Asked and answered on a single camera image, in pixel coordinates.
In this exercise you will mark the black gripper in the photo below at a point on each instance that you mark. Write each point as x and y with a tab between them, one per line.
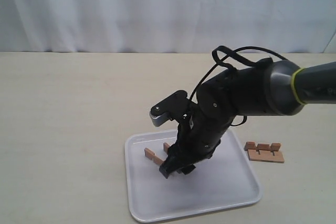
197	138

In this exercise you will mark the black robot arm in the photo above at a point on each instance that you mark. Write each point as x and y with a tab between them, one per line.
269	88

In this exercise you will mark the white plastic tray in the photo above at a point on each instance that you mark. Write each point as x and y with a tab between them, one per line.
225	181

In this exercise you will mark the white curtain backdrop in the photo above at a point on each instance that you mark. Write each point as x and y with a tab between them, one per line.
167	25

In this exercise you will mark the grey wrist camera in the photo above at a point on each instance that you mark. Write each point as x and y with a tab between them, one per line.
176	107

